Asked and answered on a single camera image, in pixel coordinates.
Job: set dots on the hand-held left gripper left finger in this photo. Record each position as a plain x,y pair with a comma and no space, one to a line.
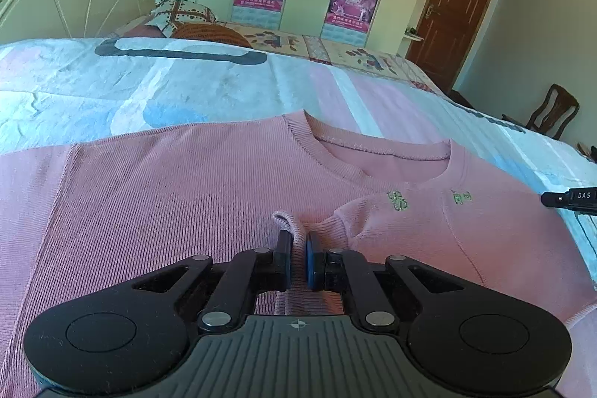
283,265

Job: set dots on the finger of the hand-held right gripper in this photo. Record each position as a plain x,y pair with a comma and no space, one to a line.
554,199

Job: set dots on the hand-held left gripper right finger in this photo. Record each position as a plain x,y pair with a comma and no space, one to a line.
311,267

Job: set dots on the pink knit sweater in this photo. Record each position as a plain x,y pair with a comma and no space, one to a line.
163,202

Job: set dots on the wooden chair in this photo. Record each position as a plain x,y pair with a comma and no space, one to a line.
550,109

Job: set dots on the brown wooden door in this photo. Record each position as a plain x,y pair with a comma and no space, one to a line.
454,6

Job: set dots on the yellow printed bed sheet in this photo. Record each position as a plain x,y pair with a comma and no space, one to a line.
336,48

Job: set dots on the orange striped cushion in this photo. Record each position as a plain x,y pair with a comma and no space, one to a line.
214,35

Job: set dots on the patterned white pillow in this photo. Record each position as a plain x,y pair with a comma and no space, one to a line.
179,12

